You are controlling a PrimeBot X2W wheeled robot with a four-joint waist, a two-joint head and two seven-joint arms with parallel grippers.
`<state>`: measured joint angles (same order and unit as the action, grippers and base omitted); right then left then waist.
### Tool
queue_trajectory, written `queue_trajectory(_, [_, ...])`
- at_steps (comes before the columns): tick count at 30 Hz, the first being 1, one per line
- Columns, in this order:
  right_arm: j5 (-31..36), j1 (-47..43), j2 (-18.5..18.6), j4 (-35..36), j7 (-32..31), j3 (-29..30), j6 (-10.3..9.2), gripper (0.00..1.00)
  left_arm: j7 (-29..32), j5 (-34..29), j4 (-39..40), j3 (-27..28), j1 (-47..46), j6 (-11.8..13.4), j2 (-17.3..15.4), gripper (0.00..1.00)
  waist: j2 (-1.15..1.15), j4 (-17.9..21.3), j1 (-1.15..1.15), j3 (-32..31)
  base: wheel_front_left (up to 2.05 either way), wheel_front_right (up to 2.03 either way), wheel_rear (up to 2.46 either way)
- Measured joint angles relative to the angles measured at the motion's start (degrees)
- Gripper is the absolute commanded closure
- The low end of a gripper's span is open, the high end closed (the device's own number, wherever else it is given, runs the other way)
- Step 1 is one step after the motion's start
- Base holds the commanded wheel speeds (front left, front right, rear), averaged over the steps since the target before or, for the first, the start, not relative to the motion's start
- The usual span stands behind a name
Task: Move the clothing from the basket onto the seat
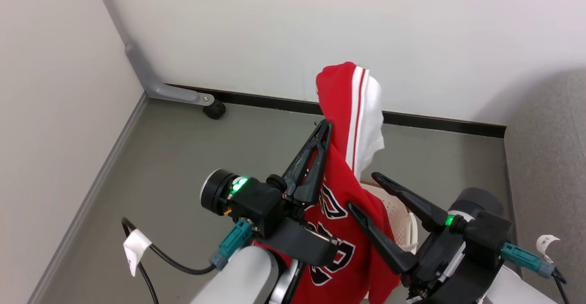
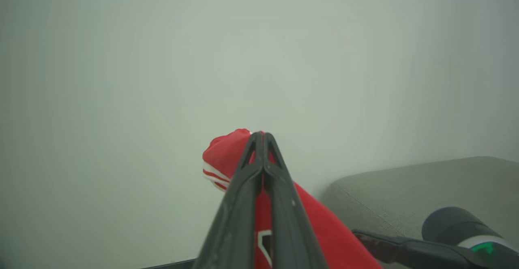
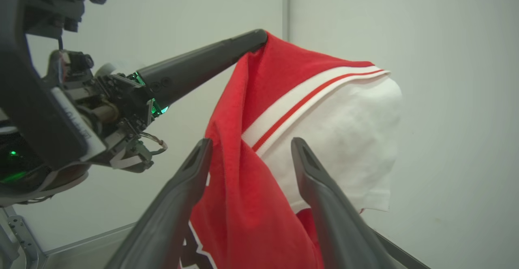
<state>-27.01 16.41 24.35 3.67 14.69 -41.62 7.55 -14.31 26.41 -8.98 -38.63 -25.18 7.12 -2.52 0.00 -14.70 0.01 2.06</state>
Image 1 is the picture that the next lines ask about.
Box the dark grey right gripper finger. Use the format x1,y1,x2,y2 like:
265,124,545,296
371,172,450,232
348,202,418,276

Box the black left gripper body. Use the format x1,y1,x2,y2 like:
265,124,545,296
254,174,342,268

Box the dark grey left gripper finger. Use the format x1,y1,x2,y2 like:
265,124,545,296
292,130,332,205
282,119,332,194

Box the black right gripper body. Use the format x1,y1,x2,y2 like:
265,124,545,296
402,228,468,299

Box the red white basketball jersey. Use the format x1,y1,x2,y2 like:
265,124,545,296
254,61,402,304

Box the cream laundry basket brown rim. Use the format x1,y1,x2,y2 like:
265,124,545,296
361,180,419,255

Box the black baseboard strip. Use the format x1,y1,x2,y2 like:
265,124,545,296
165,83,506,139

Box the black caster wheel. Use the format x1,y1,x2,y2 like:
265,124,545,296
203,99,227,120

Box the grey fabric sofa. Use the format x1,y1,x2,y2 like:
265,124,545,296
504,67,586,304

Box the grey metal partition leg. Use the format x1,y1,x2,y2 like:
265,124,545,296
90,0,216,108

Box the grey skirting strip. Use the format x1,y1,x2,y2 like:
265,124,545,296
27,92,148,304

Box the black cable with teal plug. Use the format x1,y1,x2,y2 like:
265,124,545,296
501,242,570,304
121,217,255,304

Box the white paper cable tag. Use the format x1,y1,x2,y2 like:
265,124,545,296
537,234,561,256
123,228,152,277

